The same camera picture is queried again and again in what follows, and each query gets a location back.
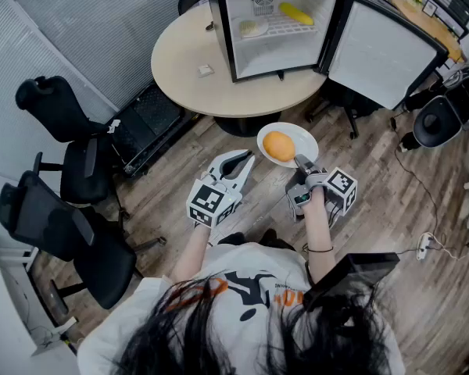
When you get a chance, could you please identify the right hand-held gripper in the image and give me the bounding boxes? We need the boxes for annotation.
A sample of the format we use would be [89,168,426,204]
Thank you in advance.
[285,153,359,226]

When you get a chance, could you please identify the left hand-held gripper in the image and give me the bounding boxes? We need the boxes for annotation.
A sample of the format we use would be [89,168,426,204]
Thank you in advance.
[186,149,256,229]

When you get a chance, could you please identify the large white plate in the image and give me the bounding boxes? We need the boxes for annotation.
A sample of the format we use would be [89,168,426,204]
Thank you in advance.
[256,122,320,168]

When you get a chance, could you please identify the orange fruit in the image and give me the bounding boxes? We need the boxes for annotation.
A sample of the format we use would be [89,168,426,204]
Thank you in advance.
[262,130,297,163]

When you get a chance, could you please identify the white mini fridge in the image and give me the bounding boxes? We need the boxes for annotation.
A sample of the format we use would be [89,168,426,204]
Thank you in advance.
[203,0,450,111]

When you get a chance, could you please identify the person's left forearm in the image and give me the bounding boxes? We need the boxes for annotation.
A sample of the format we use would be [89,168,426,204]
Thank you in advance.
[170,224,213,284]

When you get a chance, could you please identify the person's right forearm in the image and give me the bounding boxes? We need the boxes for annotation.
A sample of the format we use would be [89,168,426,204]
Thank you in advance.
[303,185,335,284]

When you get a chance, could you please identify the person's black trousers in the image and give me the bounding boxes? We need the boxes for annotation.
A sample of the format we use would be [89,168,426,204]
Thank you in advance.
[217,228,296,252]

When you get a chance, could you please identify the black equipment case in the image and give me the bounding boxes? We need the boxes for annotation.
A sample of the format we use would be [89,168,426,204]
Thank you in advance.
[108,82,199,178]

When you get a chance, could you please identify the round beige table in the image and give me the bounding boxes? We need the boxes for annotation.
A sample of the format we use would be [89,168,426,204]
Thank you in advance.
[151,4,329,138]

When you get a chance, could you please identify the black head-mounted box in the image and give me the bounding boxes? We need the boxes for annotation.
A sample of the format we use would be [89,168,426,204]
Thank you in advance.
[303,252,401,312]

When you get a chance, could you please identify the small white plate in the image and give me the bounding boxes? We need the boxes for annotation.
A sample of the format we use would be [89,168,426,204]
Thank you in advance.
[238,18,270,38]

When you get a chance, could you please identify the white power strip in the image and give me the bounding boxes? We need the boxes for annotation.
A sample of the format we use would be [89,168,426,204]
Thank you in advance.
[417,232,433,262]

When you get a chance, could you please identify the person's white printed shirt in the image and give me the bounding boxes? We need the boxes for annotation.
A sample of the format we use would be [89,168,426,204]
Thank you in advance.
[77,242,406,375]

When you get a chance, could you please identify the wooden desk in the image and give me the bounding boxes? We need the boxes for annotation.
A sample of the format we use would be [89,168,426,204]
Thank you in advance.
[389,0,467,64]

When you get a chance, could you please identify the white cabinet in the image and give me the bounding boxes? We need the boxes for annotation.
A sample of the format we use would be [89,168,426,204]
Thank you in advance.
[0,169,81,375]

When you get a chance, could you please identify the black floor cable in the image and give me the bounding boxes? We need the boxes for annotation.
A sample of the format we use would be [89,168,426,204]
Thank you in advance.
[389,115,443,257]

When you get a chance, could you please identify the white wire shelf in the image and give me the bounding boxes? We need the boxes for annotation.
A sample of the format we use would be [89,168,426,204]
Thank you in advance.
[231,12,320,41]

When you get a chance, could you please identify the white cable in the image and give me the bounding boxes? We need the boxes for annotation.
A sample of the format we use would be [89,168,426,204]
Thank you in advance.
[428,237,469,262]

